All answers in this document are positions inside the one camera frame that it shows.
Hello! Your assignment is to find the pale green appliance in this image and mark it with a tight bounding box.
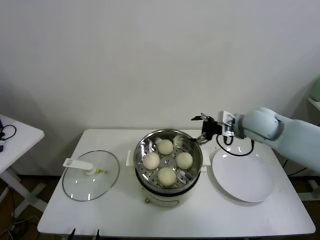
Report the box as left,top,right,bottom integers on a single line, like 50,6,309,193
310,76,320,102

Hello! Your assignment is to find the black cable on side table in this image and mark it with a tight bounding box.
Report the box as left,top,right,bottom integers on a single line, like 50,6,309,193
0,124,17,144

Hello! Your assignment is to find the perforated stainless steel steamer basket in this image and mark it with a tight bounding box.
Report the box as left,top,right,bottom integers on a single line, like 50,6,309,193
133,128,203,195

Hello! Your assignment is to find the white shelf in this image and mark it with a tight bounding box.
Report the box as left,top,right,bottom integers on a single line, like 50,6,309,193
307,96,320,111

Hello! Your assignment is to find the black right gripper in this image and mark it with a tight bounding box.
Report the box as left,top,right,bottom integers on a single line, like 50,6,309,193
188,112,223,146

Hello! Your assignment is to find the white side table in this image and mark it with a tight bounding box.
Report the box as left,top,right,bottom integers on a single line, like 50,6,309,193
0,114,48,218

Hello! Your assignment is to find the cream electric steamer pot base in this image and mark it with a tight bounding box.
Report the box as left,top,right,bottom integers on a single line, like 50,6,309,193
125,148,212,209

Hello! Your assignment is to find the white round plate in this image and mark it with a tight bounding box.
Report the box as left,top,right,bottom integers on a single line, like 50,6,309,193
211,145,275,203

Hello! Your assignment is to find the white steamed baozi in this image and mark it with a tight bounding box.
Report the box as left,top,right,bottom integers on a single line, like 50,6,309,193
157,139,174,155
142,152,161,170
157,166,177,187
176,152,194,169

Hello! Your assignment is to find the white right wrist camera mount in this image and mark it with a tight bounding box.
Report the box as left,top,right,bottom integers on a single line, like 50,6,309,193
216,110,237,138

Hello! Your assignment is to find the thin black floor cable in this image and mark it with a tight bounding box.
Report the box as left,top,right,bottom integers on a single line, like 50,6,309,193
4,184,16,219

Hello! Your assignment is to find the white floor cable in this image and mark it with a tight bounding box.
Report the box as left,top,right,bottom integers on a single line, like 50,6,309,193
8,216,38,237

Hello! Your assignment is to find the black power cable with adapter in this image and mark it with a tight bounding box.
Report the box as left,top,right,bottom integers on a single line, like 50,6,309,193
282,159,309,177

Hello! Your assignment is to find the glass lid with white handle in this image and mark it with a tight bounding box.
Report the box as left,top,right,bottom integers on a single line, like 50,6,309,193
61,149,121,202

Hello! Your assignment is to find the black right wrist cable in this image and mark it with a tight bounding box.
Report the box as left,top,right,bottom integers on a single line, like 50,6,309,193
216,134,255,157

